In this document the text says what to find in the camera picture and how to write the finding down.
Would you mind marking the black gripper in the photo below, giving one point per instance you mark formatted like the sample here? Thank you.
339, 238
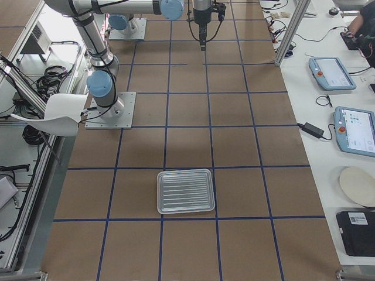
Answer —
201, 17

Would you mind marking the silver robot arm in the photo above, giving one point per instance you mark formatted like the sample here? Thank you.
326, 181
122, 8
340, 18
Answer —
202, 10
102, 82

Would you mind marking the silver metal tray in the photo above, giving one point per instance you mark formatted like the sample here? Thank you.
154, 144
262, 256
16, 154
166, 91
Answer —
185, 191

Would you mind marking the far blue teach pendant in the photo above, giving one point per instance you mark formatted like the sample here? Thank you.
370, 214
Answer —
330, 73

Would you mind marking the blue teach pendant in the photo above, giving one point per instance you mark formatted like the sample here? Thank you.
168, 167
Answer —
354, 130
330, 73

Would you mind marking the black power adapter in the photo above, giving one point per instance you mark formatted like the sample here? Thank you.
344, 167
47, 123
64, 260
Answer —
311, 129

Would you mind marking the white chair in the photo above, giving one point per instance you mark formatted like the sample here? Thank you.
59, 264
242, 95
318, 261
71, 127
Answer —
62, 115

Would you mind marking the near blue teach pendant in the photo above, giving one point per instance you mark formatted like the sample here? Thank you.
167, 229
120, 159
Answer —
354, 130

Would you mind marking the beige round plate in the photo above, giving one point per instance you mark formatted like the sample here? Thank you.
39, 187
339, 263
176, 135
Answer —
358, 185

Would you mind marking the black laptop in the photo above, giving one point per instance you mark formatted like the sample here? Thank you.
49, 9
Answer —
357, 232

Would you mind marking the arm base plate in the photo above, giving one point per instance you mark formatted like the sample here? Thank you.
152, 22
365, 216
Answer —
135, 31
120, 115

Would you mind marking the aluminium frame post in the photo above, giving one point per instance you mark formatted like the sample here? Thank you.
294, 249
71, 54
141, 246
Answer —
291, 30

